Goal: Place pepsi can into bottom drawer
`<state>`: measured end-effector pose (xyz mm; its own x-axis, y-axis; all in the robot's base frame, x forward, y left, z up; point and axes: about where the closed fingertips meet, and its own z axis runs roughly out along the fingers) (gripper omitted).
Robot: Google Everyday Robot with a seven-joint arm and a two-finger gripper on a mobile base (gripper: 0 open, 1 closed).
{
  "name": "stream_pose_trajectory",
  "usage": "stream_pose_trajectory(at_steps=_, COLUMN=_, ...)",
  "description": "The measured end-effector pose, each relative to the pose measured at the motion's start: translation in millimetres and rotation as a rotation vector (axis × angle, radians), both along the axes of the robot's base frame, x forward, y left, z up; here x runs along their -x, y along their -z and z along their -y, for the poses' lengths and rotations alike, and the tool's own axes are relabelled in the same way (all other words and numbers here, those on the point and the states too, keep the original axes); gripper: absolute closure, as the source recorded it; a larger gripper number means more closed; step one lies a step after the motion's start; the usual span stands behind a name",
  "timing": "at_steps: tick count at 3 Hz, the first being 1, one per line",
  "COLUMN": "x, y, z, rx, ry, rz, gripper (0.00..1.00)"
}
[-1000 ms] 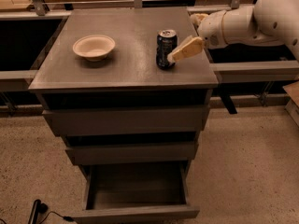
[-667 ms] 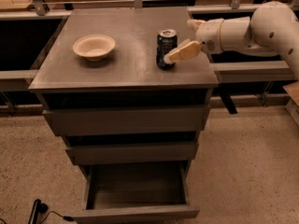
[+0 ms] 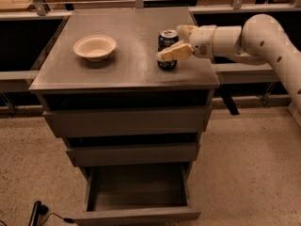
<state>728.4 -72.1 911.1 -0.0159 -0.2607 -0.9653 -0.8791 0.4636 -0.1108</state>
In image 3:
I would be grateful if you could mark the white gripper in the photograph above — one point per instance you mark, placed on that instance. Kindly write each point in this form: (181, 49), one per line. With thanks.
(203, 41)

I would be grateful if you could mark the blue pepsi can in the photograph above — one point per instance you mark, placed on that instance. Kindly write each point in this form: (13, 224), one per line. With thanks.
(165, 39)

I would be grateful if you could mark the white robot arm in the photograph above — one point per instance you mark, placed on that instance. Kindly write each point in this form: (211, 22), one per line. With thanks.
(260, 40)

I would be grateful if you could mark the grey top drawer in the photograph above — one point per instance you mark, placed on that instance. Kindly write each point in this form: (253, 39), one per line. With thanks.
(128, 122)

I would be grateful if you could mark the grey drawer cabinet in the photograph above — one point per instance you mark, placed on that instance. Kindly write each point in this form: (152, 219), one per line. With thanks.
(128, 78)

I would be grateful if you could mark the grey middle drawer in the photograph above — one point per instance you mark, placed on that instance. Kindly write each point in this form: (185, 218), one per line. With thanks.
(132, 154)

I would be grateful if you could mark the grey open bottom drawer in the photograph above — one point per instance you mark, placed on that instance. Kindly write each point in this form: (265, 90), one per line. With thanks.
(137, 194)

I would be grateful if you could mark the beige paper bowl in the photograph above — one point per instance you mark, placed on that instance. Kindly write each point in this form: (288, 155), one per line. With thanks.
(95, 48)

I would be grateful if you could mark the grey metal railing frame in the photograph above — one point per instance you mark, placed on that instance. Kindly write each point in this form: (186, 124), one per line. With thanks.
(18, 79)

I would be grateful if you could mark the black power adapter with cable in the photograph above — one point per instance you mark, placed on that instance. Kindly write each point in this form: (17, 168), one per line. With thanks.
(40, 209)

